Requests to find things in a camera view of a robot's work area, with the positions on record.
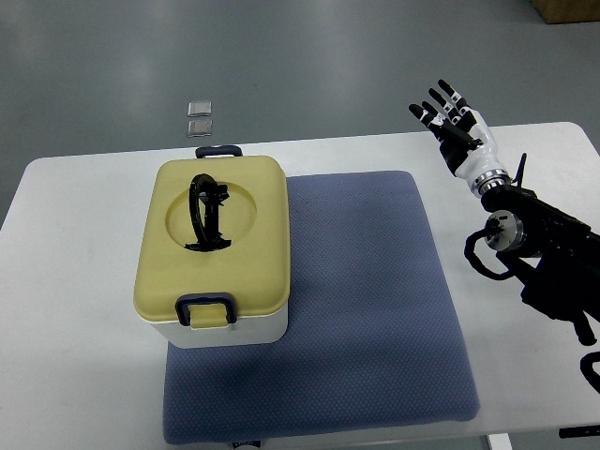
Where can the brown cardboard box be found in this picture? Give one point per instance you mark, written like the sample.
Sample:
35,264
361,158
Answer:
567,11

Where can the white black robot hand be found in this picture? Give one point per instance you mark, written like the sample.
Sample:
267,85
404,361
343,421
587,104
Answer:
467,145

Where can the white storage box base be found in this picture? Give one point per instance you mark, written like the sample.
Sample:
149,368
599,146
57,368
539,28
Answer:
209,328

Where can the yellow storage box lid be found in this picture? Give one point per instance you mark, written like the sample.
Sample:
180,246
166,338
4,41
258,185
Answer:
216,244

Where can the metal floor plate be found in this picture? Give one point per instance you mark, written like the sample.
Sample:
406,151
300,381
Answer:
198,108
200,127

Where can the upper metal floor plate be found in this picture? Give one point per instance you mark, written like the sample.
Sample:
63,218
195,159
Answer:
198,108

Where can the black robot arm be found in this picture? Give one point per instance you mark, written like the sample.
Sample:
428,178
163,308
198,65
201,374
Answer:
555,256

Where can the blue padded mat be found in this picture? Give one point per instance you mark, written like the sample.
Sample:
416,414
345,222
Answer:
373,338

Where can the black table bracket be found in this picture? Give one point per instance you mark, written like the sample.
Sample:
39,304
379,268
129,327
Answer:
579,432

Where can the lower metal floor plate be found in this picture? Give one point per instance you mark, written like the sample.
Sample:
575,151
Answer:
200,127

